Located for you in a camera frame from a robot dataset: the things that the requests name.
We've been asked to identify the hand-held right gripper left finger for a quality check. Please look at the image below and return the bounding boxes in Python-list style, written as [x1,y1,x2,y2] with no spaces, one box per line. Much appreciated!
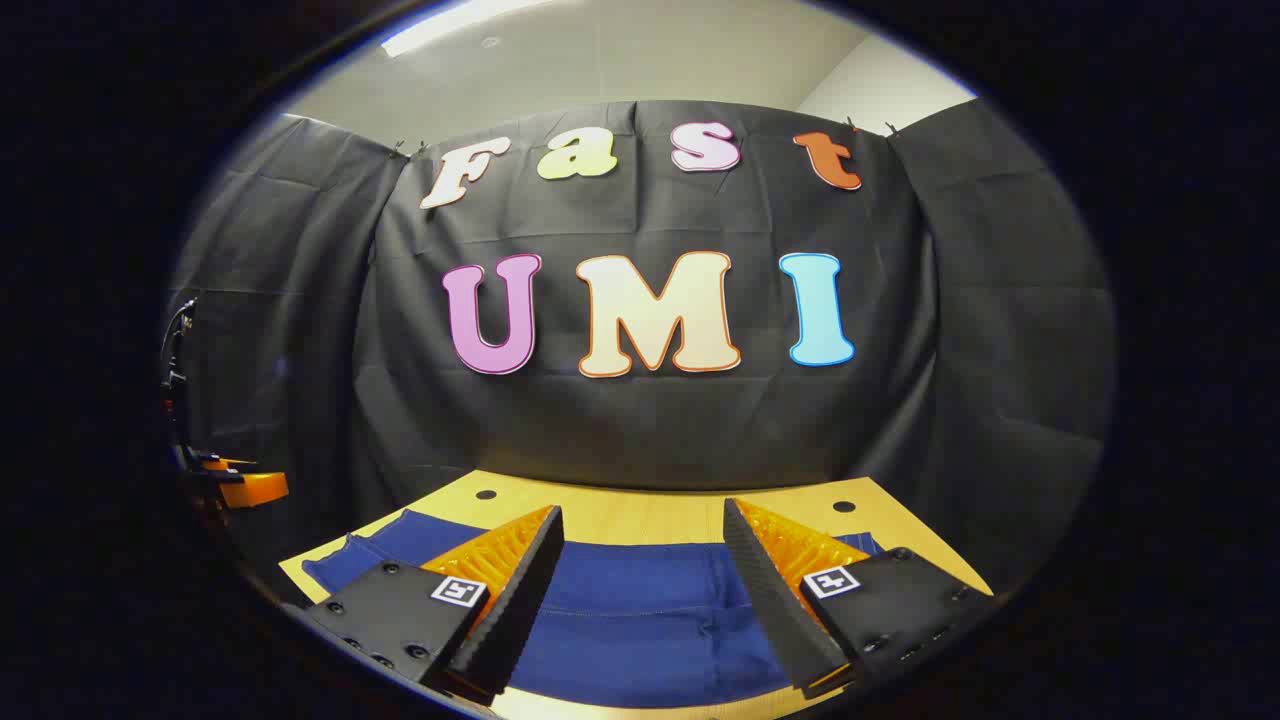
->
[300,505,564,706]

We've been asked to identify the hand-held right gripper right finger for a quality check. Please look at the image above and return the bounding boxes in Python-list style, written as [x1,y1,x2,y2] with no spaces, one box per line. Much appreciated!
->
[722,497,1001,699]

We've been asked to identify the blue denim jeans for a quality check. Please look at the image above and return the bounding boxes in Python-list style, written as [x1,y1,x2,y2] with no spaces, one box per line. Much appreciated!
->
[302,509,886,709]

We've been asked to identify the black backdrop cloth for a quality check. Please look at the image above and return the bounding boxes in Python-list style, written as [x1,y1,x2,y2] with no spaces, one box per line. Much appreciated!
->
[165,98,1116,601]

